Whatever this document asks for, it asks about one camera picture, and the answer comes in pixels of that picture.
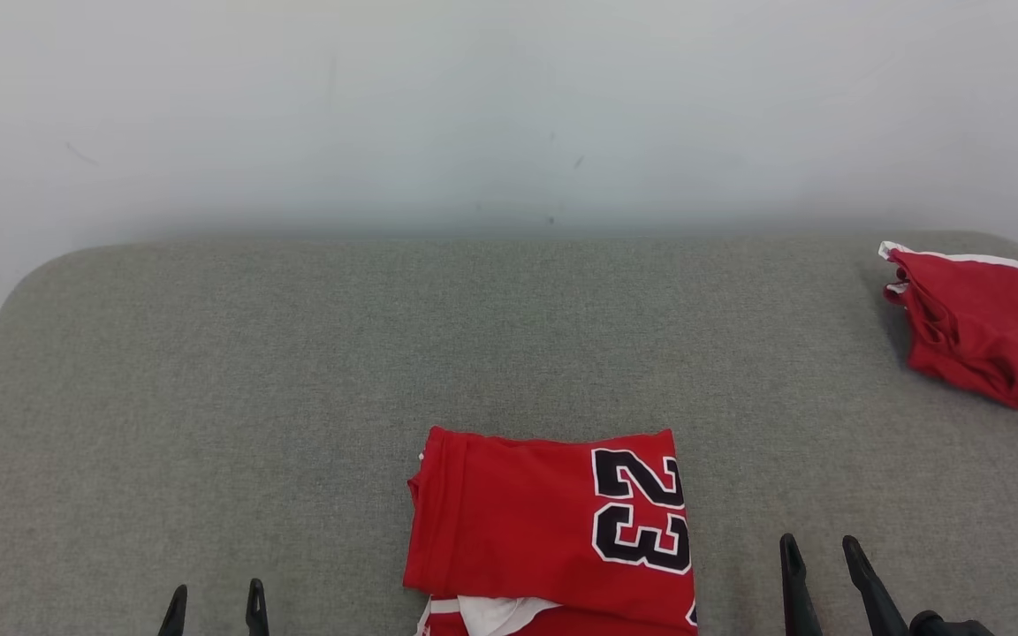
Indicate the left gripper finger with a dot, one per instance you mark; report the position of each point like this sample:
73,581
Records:
256,611
175,617

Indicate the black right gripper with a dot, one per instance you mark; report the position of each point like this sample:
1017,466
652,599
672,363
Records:
951,627

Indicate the red jersey with white sleeves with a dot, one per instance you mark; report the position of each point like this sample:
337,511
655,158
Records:
518,521

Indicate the red shorts with white stripe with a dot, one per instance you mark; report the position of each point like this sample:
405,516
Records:
977,327

